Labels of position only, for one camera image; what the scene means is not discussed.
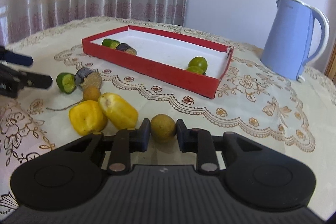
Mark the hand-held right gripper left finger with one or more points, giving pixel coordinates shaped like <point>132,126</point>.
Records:
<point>143,135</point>

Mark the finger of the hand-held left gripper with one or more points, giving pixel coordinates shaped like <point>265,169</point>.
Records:
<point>39,81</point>
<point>21,60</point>

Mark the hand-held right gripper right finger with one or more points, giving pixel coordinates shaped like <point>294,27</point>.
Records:
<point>182,136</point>

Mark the brown longan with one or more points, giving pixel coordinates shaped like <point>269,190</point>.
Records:
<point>91,93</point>
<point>162,127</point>

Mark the green cucumber piece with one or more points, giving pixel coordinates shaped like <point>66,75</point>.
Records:
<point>64,82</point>
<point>109,43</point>

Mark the yellow fruit piece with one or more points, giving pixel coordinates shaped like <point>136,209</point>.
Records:
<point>86,116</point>
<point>118,109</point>

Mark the purple eggplant piece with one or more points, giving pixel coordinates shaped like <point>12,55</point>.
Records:
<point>124,47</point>
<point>85,75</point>

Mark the red cardboard box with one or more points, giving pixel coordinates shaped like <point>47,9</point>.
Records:
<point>157,70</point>

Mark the round green fruit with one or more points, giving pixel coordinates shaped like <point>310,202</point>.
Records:
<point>195,70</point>
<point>198,62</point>

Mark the thin brown twig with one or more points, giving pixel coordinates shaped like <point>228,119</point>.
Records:
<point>59,109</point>

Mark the cream gold-patterned tablecloth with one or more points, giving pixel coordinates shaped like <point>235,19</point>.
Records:
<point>236,113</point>

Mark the light blue electric kettle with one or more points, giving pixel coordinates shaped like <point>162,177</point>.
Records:
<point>286,37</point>

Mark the gold ornate wall frame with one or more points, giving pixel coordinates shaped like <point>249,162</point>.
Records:
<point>331,64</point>

